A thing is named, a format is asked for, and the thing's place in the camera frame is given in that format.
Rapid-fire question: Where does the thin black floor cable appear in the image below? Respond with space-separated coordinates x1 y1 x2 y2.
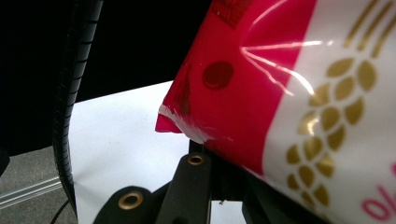
49 198 71 224

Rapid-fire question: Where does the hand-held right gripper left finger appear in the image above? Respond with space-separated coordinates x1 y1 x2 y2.
189 139 248 202

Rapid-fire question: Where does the red and white snack bag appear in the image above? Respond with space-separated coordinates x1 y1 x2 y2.
154 0 396 224

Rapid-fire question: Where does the black sleeved gripper cable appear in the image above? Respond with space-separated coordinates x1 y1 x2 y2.
51 0 105 217

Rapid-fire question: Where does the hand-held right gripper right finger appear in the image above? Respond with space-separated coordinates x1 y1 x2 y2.
242 175 283 224

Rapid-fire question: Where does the aluminium rail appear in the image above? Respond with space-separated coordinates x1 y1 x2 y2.
0 176 64 210

